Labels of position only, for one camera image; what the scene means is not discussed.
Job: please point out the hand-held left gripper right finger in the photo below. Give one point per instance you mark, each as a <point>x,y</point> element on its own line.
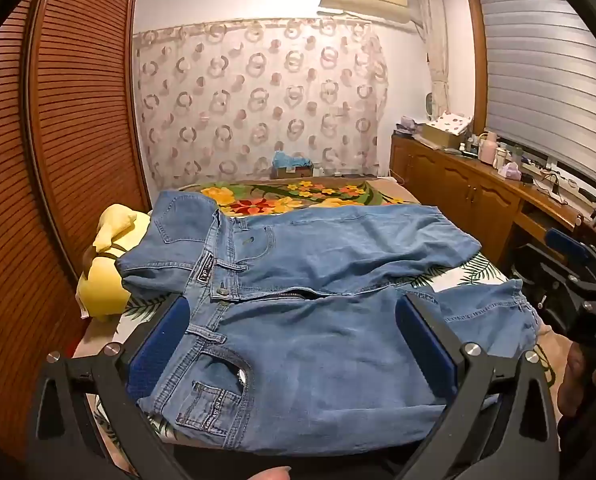
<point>428,350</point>

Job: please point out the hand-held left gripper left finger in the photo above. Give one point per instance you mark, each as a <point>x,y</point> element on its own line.
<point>155,350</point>

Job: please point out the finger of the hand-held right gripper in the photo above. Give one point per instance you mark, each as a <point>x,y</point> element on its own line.
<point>543,270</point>
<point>570,242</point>

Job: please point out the blue denim pants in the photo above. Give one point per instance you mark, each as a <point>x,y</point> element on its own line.
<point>328,350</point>

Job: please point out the person's right forearm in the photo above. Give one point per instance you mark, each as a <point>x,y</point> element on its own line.
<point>590,445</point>

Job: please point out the person's right hand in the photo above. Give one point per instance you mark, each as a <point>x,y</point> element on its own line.
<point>575,375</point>

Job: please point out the person's left hand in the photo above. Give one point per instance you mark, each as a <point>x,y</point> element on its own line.
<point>270,474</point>

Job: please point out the leaf print bed sheet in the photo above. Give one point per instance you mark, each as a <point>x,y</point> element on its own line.
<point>478,270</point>

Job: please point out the yellow plush toy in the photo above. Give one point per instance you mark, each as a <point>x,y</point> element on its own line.
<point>105,285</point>

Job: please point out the purple tissue holder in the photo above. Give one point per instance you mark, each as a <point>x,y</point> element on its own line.
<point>509,171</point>

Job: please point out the white cup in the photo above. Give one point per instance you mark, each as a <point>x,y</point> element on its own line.
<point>501,158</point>

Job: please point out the wooden sideboard cabinet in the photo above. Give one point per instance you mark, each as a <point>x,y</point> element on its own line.
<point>458,195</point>

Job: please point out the pink thermos bottle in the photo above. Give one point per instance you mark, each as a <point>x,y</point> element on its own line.
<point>488,150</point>

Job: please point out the beige storage box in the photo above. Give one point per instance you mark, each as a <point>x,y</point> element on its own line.
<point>440,136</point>

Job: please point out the grey window blind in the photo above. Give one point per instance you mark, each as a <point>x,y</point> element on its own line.
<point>543,70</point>

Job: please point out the small round mirror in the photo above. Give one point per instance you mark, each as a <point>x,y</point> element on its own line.
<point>429,105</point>

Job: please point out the cardboard box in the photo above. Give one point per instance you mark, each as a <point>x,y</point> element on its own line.
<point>293,173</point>

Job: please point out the blue cloth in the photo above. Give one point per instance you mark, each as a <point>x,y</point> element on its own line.
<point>290,159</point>

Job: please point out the beige tied curtain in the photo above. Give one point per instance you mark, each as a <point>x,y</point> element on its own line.
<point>435,50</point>

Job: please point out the wooden louvred wardrobe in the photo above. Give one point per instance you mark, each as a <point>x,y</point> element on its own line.
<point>77,110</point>

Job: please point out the sheer circle patterned curtain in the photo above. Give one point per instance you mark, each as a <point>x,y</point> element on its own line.
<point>258,110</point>

